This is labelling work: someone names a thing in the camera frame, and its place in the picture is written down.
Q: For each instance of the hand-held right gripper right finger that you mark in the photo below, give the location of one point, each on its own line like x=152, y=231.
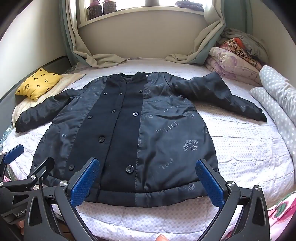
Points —
x=210, y=185

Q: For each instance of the dark bundle on sill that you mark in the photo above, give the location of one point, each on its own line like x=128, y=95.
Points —
x=189, y=4

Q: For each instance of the window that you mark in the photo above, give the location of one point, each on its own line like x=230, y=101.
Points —
x=131, y=3

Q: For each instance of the person's right hand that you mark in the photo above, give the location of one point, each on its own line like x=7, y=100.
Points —
x=162, y=238

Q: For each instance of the pink floral sheet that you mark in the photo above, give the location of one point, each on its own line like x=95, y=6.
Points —
x=282, y=215

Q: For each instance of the dark jar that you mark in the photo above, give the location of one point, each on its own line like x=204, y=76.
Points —
x=94, y=8
x=109, y=6

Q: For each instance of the yellow patterned pillow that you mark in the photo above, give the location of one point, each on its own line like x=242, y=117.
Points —
x=37, y=83

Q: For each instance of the orange patterned blanket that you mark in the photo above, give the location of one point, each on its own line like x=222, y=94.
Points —
x=238, y=47

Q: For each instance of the person's left hand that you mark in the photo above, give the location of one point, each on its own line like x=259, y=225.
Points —
x=22, y=228

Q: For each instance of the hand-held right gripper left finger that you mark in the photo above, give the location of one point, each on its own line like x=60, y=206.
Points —
x=85, y=183

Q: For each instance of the green floral sheet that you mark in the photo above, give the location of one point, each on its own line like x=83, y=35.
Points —
x=7, y=136

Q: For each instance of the white quilted bedspread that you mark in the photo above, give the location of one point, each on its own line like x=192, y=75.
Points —
x=242, y=148

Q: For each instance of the white window sill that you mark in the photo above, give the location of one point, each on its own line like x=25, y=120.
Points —
x=143, y=15

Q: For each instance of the grey folded blanket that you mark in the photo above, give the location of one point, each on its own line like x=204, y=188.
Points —
x=252, y=44

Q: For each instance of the dark navy buttoned jacket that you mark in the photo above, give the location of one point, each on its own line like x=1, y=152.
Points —
x=161, y=129

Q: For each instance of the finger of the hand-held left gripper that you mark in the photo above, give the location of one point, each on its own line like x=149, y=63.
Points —
x=44, y=167
x=13, y=152

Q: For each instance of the dark bed headboard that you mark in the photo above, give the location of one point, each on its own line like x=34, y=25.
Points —
x=34, y=67

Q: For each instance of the grey polka dot duvet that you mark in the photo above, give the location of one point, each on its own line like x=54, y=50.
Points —
x=275, y=83

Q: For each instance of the teal curtain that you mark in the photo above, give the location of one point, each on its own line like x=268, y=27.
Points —
x=235, y=14
x=66, y=34

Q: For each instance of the beige curtain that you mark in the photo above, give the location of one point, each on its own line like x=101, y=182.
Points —
x=101, y=59
x=208, y=44

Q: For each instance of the cream patterned pillow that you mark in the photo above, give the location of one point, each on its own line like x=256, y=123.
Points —
x=67, y=80

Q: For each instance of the folded lilac floral quilt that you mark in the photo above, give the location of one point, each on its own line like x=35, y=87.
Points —
x=231, y=67

